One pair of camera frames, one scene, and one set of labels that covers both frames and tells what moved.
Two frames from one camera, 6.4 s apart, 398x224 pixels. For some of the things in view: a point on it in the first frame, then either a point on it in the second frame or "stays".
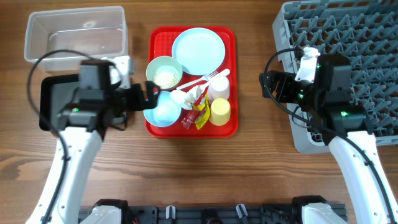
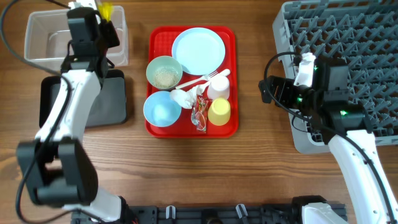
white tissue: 186,99 stays
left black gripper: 139,101 → 109,30
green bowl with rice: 166,71 stays
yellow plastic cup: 220,111 stays
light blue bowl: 166,113 stays
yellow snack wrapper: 206,107 → 106,10
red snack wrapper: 187,118 → 198,116
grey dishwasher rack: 365,32 stays
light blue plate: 201,51 stays
